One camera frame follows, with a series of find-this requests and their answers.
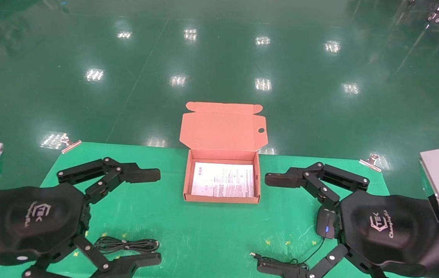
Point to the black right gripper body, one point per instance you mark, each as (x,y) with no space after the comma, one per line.
(389,227)

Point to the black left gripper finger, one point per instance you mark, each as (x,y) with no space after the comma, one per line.
(134,264)
(142,175)

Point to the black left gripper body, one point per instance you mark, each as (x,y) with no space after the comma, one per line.
(38,216)

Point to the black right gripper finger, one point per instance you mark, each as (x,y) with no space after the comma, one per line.
(285,179)
(281,271)

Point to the orange cardboard box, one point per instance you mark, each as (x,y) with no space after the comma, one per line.
(223,129)

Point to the white printed paper sheet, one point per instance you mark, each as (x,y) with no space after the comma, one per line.
(223,179)

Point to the metal binder clip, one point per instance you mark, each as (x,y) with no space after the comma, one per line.
(70,144)
(370,162)

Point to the green table cloth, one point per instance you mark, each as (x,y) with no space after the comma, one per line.
(204,231)

